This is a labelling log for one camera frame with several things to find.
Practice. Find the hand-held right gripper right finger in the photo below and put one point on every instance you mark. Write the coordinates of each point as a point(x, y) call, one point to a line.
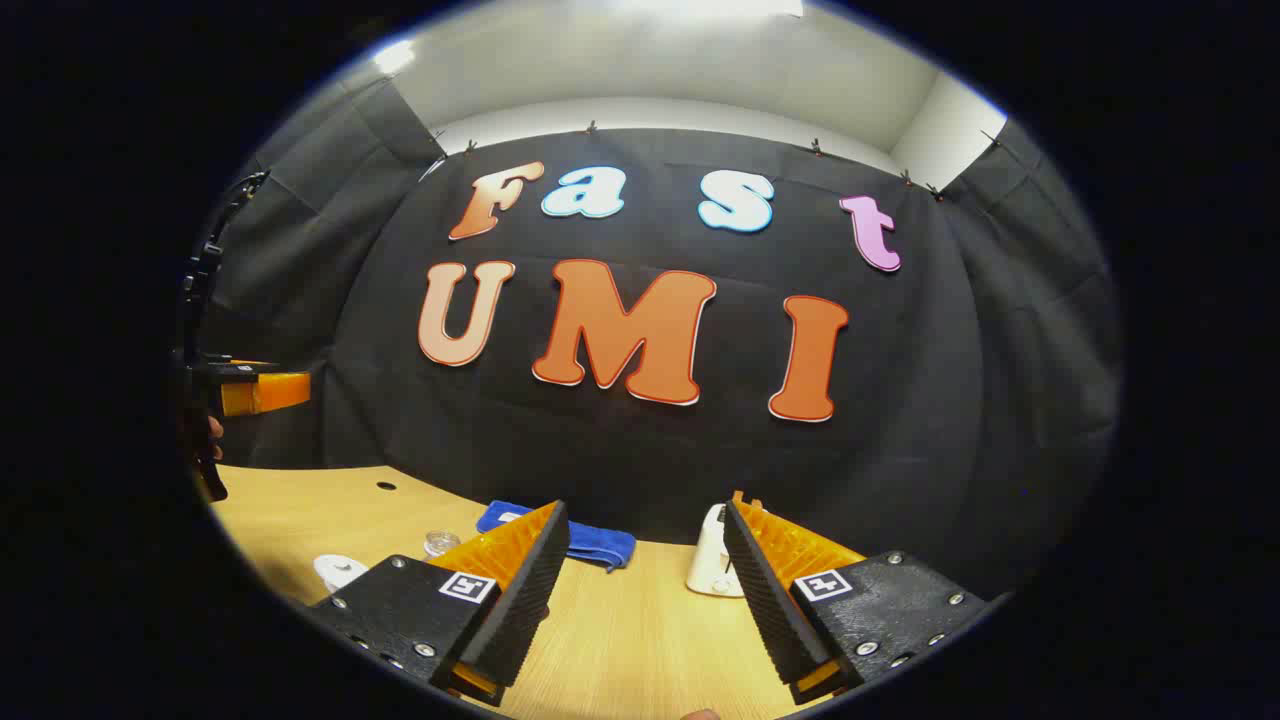
point(770, 610)

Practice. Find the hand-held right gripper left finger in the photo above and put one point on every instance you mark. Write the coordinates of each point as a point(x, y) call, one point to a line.
point(525, 600)

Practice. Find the white ceramic holder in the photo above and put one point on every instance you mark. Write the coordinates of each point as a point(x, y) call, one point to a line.
point(708, 560)

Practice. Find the white teacup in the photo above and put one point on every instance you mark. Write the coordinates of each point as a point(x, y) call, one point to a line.
point(340, 586)

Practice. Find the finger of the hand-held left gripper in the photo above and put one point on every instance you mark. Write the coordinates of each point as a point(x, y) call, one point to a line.
point(265, 392)

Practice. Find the blue towel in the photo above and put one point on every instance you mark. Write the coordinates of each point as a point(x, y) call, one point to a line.
point(600, 545)

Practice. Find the clear water bottle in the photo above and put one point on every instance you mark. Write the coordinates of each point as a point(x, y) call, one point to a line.
point(441, 544)

